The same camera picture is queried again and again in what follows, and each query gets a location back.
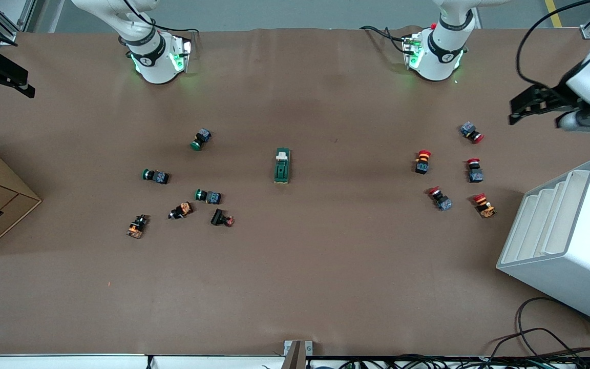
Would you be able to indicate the white stepped storage rack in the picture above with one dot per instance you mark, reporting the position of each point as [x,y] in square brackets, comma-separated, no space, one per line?
[576,256]

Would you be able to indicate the black selector switch orange body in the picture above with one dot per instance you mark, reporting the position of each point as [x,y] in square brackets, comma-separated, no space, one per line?
[137,226]
[181,210]

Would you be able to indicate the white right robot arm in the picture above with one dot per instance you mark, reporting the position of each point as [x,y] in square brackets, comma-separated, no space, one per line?
[154,64]

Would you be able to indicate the white table edge rail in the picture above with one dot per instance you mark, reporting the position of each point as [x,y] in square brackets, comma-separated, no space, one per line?
[69,362]

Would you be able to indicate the red emergency button blue body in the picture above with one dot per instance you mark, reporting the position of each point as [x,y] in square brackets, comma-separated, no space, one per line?
[471,131]
[475,171]
[440,199]

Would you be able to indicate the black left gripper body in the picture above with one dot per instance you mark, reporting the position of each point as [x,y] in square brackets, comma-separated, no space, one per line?
[551,97]

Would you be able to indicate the red emergency button orange body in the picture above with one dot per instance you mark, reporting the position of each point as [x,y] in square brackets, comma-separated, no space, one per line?
[484,205]

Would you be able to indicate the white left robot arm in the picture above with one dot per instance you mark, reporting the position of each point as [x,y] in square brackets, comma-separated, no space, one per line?
[441,51]

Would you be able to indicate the metal table edge bracket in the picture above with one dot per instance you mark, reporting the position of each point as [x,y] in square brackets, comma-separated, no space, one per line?
[297,353]

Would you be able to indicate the green push button blue body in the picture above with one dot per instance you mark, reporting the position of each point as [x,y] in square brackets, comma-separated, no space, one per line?
[201,139]
[156,177]
[209,196]

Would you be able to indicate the black selector switch red body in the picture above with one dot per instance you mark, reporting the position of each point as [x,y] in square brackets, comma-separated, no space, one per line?
[220,218]

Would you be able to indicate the metal base connector plate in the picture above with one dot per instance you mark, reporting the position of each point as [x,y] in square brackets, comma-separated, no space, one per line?
[182,56]
[412,51]

